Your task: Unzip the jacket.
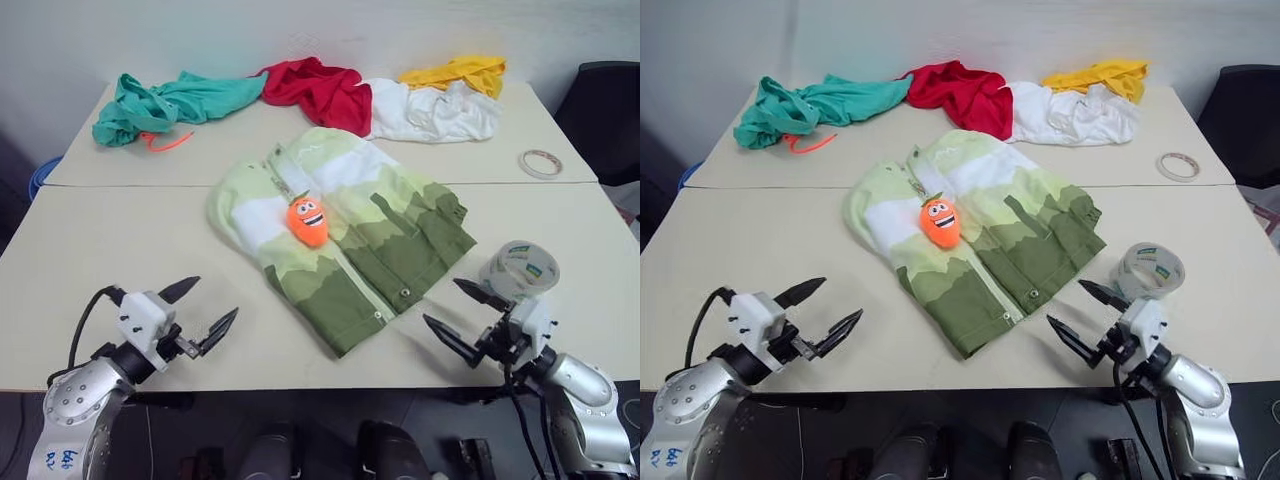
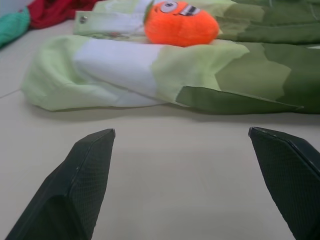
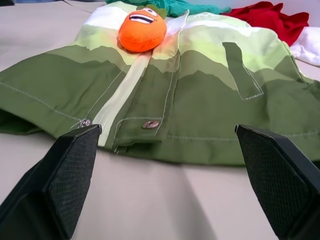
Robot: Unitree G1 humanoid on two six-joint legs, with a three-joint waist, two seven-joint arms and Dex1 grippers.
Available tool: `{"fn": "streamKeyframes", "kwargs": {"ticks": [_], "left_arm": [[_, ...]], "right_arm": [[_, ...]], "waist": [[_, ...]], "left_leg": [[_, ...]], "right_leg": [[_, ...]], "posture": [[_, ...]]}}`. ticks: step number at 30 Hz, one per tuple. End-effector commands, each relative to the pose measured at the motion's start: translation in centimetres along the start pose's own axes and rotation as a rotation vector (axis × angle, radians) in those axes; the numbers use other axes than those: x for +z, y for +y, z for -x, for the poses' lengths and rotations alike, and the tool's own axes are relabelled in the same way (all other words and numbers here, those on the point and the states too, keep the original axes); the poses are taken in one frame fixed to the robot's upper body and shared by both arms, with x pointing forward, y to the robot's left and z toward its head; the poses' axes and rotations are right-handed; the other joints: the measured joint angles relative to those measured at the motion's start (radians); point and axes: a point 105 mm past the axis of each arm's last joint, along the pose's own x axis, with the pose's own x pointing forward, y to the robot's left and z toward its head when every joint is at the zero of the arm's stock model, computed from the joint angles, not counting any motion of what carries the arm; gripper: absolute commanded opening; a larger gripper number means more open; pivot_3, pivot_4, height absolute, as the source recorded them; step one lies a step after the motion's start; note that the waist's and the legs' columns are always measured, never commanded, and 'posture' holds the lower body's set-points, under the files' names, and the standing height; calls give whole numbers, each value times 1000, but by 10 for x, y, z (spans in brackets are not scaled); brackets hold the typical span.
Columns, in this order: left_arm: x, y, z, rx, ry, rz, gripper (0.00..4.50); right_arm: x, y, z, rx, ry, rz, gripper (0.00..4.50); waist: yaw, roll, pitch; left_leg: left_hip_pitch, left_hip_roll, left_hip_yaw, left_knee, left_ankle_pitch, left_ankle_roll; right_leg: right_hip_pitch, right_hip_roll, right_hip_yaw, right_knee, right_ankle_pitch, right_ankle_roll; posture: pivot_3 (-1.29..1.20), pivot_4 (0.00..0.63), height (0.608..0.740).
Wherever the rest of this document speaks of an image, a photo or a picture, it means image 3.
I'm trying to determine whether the teal green garment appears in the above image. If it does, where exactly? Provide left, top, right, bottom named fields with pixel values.
left=104, top=0, right=232, bottom=18

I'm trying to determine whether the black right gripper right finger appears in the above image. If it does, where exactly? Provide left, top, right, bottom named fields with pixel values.
left=234, top=124, right=320, bottom=240

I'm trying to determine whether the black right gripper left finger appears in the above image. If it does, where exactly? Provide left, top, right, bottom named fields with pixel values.
left=0, top=124, right=103, bottom=240

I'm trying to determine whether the red garment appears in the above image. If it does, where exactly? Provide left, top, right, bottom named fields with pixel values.
left=222, top=1, right=311, bottom=47

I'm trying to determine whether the white garment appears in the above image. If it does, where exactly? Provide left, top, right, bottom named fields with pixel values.
left=289, top=26, right=320, bottom=67

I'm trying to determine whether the green mountain print jacket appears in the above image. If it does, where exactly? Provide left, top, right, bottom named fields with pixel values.
left=0, top=5, right=320, bottom=166

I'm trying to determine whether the orange plush carrot toy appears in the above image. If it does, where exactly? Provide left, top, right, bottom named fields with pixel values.
left=117, top=4, right=168, bottom=53

